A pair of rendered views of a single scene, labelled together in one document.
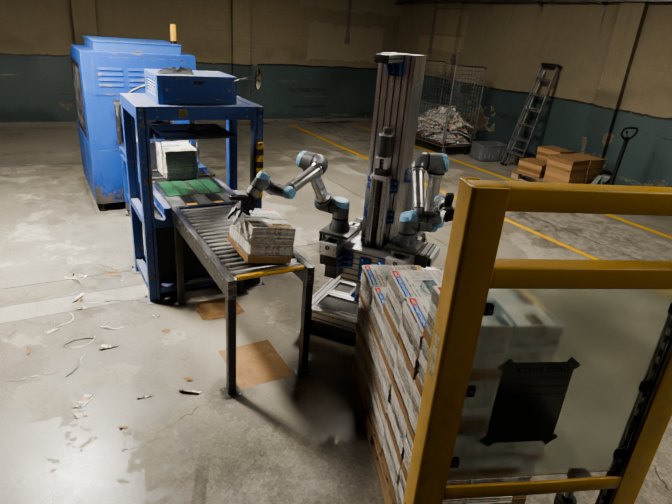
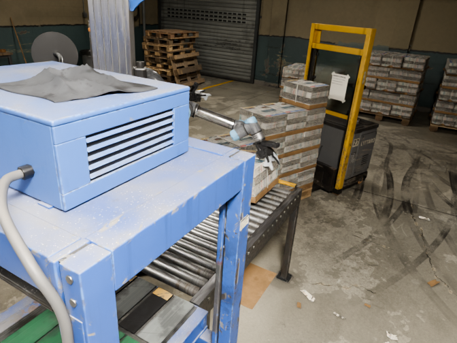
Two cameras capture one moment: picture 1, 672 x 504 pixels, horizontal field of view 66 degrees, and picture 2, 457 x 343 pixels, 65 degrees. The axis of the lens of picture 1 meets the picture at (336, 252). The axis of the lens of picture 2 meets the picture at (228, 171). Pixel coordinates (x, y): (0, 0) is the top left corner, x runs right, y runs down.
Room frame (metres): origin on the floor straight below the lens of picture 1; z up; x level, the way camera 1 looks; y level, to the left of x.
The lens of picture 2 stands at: (4.23, 2.34, 1.96)
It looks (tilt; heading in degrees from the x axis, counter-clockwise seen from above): 24 degrees down; 239
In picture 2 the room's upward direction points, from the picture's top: 4 degrees clockwise
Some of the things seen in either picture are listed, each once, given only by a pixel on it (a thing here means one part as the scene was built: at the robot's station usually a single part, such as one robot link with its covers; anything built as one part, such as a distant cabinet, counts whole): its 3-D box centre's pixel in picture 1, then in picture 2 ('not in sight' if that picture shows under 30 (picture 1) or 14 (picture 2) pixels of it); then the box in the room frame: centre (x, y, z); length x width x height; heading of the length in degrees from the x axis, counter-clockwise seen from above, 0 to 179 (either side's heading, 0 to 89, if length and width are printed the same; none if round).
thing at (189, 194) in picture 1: (194, 196); (88, 342); (4.15, 1.24, 0.75); 0.70 x 0.65 x 0.10; 31
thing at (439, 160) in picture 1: (432, 193); not in sight; (3.31, -0.60, 1.19); 0.15 x 0.12 x 0.55; 94
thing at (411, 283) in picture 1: (433, 283); (264, 110); (2.22, -0.48, 1.06); 0.37 x 0.29 x 0.01; 100
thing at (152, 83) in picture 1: (190, 86); (58, 116); (4.15, 1.23, 1.65); 0.60 x 0.45 x 0.20; 121
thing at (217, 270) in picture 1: (198, 246); (259, 239); (3.15, 0.92, 0.74); 1.34 x 0.05 x 0.12; 31
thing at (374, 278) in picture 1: (407, 376); (247, 174); (2.35, -0.45, 0.42); 1.17 x 0.39 x 0.83; 10
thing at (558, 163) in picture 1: (558, 169); not in sight; (8.52, -3.58, 0.28); 1.20 x 0.83 x 0.57; 31
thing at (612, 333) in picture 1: (559, 388); (333, 81); (1.19, -0.65, 1.27); 0.57 x 0.01 x 0.65; 100
